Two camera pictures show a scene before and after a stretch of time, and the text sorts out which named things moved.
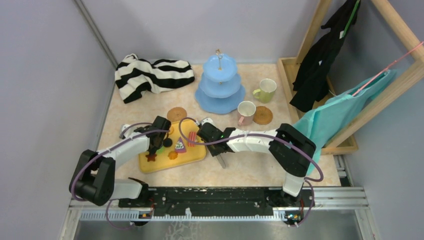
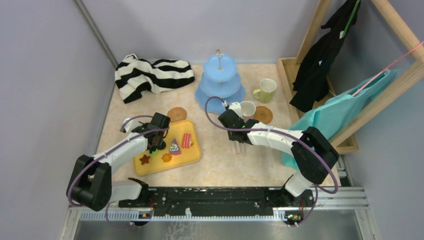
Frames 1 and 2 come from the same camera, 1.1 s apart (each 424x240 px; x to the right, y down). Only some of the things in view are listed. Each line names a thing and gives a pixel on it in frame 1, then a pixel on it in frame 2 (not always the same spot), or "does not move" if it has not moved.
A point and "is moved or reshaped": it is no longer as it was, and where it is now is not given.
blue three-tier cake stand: [219, 91] does not move
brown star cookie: [151, 157] to [145, 159]
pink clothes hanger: [417, 45] does not move
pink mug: [246, 109] does not move
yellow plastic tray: [186, 147] does not move
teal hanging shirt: [337, 114] does not move
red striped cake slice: [192, 136] is moved or reshaped
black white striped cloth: [135, 77] does not move
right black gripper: [213, 152] to [230, 136]
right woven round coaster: [263, 115] does not move
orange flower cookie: [172, 155] to [166, 157]
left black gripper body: [160, 144] does not move
